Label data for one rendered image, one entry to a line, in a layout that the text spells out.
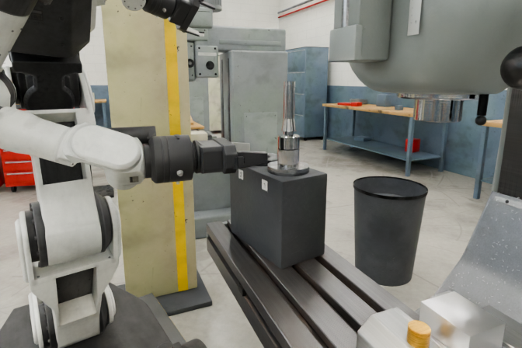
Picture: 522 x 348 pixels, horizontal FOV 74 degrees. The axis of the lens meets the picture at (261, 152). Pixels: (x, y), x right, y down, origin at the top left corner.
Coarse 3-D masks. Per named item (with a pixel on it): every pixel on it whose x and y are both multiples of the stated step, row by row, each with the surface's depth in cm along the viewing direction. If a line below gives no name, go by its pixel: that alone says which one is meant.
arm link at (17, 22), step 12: (0, 12) 48; (0, 24) 49; (12, 24) 50; (24, 24) 53; (0, 36) 50; (12, 36) 53; (0, 48) 52; (0, 60) 54; (0, 72) 61; (12, 84) 62
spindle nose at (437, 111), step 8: (416, 104) 38; (424, 104) 37; (432, 104) 36; (440, 104) 36; (448, 104) 36; (456, 104) 36; (416, 112) 38; (424, 112) 37; (432, 112) 36; (440, 112) 36; (448, 112) 36; (456, 112) 36; (424, 120) 37; (432, 120) 36; (440, 120) 36; (448, 120) 36; (456, 120) 36
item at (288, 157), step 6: (282, 144) 72; (288, 144) 72; (294, 144) 72; (282, 150) 73; (288, 150) 72; (294, 150) 72; (282, 156) 73; (288, 156) 72; (294, 156) 73; (282, 162) 73; (288, 162) 73; (294, 162) 73
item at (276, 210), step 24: (264, 168) 78; (288, 168) 72; (240, 192) 82; (264, 192) 73; (288, 192) 69; (312, 192) 72; (240, 216) 83; (264, 216) 74; (288, 216) 70; (312, 216) 73; (264, 240) 75; (288, 240) 71; (312, 240) 74; (288, 264) 72
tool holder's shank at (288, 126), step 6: (288, 84) 70; (294, 84) 71; (288, 90) 71; (294, 90) 71; (288, 96) 71; (294, 96) 72; (288, 102) 71; (294, 102) 72; (288, 108) 71; (294, 108) 72; (288, 114) 72; (288, 120) 72; (294, 120) 73; (282, 126) 73; (288, 126) 72; (294, 126) 73; (288, 132) 72
